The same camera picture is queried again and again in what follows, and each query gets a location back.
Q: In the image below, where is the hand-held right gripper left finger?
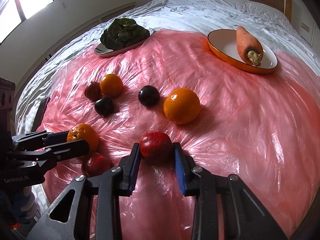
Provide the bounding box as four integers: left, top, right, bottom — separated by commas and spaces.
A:
25, 142, 140, 240

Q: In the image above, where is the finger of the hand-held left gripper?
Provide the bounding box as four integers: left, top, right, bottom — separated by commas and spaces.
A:
11, 97, 73, 147
7, 140, 90, 162

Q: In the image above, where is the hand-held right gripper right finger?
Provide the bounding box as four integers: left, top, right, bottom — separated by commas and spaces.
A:
172, 142, 288, 240

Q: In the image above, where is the orange with dark blemishes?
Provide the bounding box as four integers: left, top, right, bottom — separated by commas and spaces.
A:
67, 123, 100, 153

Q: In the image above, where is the red apple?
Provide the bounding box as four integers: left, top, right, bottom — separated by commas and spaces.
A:
81, 152, 112, 178
139, 131, 173, 163

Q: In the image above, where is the dark purple plum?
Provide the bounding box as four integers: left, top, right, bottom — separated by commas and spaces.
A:
94, 97, 115, 117
138, 85, 160, 107

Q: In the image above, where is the reddish purple plum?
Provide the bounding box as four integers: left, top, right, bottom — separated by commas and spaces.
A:
84, 81, 102, 100

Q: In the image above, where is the pink plastic sheet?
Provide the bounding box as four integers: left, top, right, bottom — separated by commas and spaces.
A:
36, 29, 320, 240

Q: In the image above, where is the large orange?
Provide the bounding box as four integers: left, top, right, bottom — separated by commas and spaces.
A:
163, 88, 201, 125

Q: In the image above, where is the small orange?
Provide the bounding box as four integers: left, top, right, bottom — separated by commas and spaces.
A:
100, 74, 124, 98

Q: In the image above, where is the black rimmed white plate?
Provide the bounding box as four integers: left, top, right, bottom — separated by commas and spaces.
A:
94, 27, 155, 57

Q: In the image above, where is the green bok choy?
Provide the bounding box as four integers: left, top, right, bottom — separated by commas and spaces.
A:
100, 17, 150, 50

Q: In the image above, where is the orange rimmed white plate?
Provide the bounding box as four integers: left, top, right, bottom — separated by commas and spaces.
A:
207, 29, 278, 75

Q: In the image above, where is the window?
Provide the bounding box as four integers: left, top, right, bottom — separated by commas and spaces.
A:
0, 0, 62, 43

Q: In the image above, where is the carrot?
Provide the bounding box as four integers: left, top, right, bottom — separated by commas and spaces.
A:
236, 25, 264, 67

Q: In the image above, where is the white bed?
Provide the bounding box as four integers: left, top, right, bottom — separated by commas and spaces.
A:
15, 0, 320, 240

